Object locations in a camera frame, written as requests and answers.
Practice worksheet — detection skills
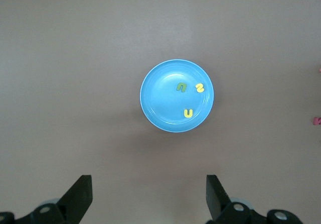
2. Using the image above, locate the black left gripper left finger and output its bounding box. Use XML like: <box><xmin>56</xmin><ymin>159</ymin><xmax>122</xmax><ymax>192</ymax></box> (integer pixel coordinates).
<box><xmin>0</xmin><ymin>175</ymin><xmax>93</xmax><ymax>224</ymax></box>

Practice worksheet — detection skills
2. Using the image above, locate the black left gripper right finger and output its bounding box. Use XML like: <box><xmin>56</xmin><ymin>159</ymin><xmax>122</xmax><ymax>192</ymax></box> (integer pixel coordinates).
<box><xmin>206</xmin><ymin>175</ymin><xmax>301</xmax><ymax>224</ymax></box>

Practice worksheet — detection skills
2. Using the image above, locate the blue plate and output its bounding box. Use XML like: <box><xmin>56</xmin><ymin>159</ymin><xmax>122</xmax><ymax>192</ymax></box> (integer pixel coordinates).
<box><xmin>139</xmin><ymin>59</ymin><xmax>215</xmax><ymax>134</ymax></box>

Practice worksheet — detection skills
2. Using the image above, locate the brown table cover sheet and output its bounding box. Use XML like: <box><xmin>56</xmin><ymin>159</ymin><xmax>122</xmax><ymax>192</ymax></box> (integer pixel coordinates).
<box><xmin>0</xmin><ymin>0</ymin><xmax>321</xmax><ymax>224</ymax></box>

